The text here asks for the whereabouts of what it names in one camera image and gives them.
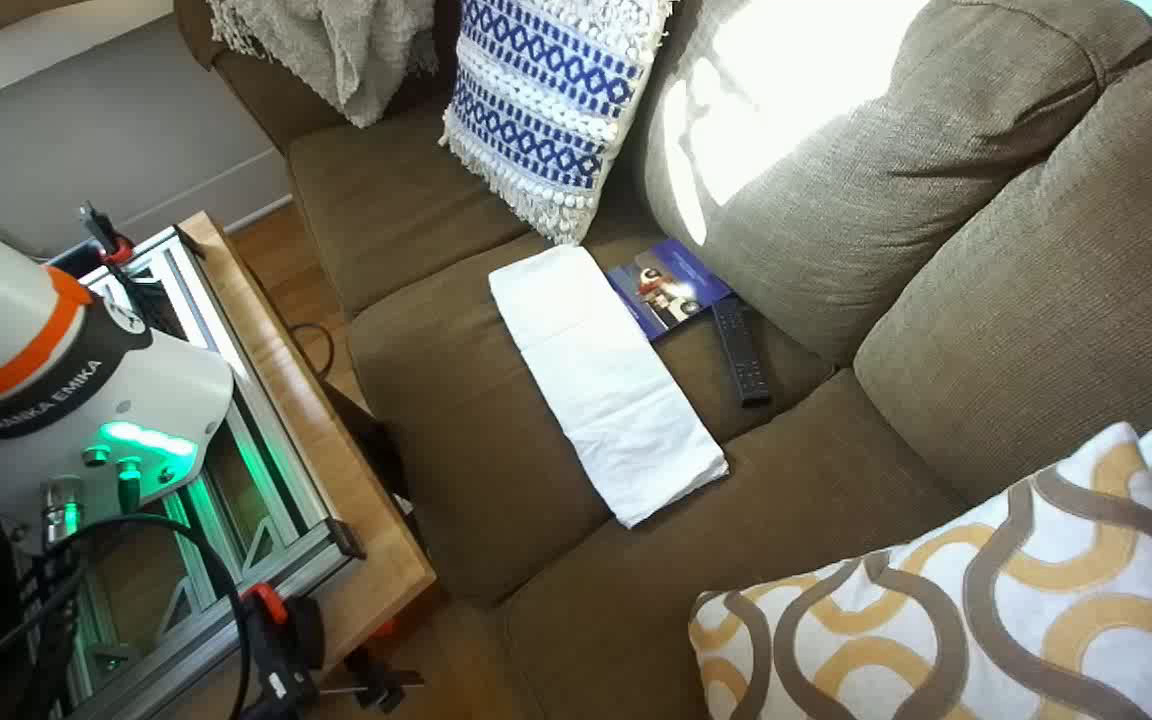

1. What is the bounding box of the white towel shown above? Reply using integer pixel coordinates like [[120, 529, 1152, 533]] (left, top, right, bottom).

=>
[[486, 239, 734, 533]]

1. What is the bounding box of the brown fabric sofa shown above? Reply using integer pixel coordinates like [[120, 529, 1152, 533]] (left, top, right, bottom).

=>
[[171, 0, 1152, 720]]

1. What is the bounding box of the blue book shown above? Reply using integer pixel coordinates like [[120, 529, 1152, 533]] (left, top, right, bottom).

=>
[[606, 238, 736, 348]]

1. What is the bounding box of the black remote control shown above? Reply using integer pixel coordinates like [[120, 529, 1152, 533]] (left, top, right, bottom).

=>
[[709, 298, 775, 411]]

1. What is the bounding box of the blue white woven pillow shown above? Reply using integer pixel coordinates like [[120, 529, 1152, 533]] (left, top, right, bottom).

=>
[[435, 0, 677, 247]]

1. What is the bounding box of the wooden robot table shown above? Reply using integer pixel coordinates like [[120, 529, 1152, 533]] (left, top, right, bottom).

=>
[[171, 212, 442, 671]]

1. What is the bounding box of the cream knit blanket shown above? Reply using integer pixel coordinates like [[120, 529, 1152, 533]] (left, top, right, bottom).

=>
[[209, 0, 442, 131]]

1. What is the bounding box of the black red clamp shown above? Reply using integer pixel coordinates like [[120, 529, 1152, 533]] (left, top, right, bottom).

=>
[[236, 582, 428, 720]]

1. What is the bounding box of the gold grey wavy pillow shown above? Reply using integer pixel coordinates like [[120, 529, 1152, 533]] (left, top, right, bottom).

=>
[[686, 422, 1152, 720]]

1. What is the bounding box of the aluminium base frame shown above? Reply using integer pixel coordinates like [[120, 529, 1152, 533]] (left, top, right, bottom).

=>
[[11, 223, 369, 720]]

